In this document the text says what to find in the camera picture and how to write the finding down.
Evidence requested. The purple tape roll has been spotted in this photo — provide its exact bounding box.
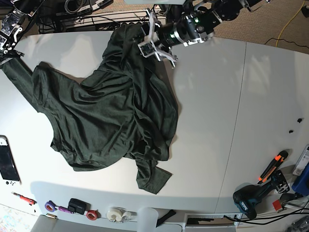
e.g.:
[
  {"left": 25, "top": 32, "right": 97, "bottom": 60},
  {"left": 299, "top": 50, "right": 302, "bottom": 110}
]
[{"left": 45, "top": 201, "right": 56, "bottom": 212}]

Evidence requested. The red tape roll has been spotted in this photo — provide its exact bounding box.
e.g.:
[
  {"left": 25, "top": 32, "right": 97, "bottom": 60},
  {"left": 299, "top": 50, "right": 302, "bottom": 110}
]
[{"left": 86, "top": 210, "right": 98, "bottom": 221}]

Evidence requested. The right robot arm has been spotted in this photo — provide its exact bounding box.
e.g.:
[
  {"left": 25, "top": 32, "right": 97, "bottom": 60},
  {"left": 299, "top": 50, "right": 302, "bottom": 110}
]
[{"left": 0, "top": 0, "right": 44, "bottom": 65}]

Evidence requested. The blue box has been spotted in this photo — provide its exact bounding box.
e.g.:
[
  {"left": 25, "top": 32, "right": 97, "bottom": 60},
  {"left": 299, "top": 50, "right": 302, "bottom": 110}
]
[{"left": 292, "top": 160, "right": 309, "bottom": 196}]

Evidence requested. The red square tag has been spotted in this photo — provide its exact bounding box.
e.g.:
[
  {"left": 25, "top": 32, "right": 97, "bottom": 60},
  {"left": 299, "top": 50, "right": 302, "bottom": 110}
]
[{"left": 272, "top": 200, "right": 283, "bottom": 212}]

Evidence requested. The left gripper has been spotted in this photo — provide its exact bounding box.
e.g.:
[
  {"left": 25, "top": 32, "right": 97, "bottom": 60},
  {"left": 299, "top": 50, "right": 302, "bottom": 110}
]
[{"left": 131, "top": 8, "right": 178, "bottom": 68}]

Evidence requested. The red screwdriver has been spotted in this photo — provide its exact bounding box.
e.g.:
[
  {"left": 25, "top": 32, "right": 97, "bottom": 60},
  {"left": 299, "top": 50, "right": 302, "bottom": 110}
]
[{"left": 12, "top": 192, "right": 36, "bottom": 205}]

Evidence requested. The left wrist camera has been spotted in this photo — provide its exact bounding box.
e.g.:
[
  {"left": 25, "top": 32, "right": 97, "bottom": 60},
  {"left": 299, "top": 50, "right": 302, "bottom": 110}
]
[{"left": 138, "top": 41, "right": 157, "bottom": 58}]

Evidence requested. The white tape dispenser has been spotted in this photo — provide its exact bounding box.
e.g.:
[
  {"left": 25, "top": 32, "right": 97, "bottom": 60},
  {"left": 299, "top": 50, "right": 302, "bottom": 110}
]
[{"left": 106, "top": 207, "right": 137, "bottom": 223}]

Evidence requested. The black action camera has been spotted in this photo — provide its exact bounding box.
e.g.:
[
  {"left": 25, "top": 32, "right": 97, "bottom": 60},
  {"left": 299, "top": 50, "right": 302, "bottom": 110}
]
[{"left": 67, "top": 198, "right": 91, "bottom": 215}]

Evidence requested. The teal black power drill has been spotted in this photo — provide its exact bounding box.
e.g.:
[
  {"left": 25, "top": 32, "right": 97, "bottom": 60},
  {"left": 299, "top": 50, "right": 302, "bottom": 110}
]
[{"left": 233, "top": 170, "right": 290, "bottom": 220}]

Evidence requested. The white handheld game console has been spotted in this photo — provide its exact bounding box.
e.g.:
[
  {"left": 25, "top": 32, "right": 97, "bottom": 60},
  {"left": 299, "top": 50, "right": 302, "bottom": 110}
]
[{"left": 0, "top": 135, "right": 21, "bottom": 186}]

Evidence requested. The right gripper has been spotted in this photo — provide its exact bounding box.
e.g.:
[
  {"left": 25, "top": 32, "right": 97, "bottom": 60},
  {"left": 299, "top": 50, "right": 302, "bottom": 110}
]
[{"left": 0, "top": 50, "right": 25, "bottom": 65}]

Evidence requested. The yellow extension cable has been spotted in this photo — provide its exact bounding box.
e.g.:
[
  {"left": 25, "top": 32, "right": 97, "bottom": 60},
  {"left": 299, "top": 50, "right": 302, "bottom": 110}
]
[{"left": 276, "top": 6, "right": 309, "bottom": 47}]

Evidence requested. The dark green t-shirt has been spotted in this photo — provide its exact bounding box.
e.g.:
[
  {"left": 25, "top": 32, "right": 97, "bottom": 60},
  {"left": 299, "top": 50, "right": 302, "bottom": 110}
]
[{"left": 0, "top": 24, "right": 178, "bottom": 194}]

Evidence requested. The orange black utility knife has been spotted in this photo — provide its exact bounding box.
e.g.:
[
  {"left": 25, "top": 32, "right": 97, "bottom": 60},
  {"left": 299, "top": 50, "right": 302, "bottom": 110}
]
[{"left": 257, "top": 150, "right": 289, "bottom": 185}]

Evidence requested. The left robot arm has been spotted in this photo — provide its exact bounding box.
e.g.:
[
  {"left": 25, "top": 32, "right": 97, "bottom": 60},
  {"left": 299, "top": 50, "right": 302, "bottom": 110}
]
[{"left": 133, "top": 0, "right": 265, "bottom": 66}]

